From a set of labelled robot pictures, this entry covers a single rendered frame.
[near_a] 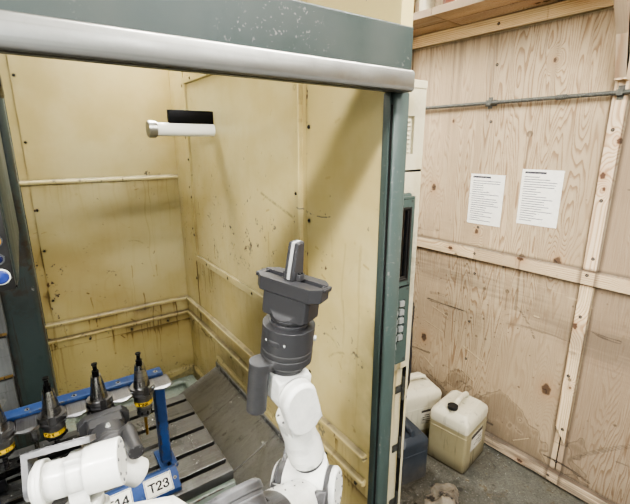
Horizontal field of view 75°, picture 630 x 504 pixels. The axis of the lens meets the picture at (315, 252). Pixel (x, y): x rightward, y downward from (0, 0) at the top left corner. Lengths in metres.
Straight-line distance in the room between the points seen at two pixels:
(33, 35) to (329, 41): 0.44
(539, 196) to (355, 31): 1.83
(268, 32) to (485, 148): 2.04
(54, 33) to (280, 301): 0.44
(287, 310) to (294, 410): 0.17
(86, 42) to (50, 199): 1.57
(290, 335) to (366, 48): 0.53
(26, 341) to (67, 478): 1.23
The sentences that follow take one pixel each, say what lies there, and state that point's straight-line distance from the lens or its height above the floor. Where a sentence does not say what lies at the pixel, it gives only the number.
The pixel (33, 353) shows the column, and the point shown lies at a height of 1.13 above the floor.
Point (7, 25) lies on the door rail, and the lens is 0.60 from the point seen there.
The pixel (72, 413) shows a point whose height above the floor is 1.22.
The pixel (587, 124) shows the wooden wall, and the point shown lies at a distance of 2.43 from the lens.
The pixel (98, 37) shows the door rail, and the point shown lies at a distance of 0.61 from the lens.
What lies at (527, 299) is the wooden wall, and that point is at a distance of 2.62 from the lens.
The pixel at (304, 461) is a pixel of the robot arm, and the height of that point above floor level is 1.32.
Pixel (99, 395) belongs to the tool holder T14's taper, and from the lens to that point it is 1.30.
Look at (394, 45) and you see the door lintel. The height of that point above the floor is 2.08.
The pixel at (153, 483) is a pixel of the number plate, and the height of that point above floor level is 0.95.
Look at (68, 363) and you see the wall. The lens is 2.36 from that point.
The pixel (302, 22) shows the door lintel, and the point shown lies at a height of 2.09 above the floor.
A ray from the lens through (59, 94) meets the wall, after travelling 2.14.
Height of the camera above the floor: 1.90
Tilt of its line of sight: 15 degrees down
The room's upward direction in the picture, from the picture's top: straight up
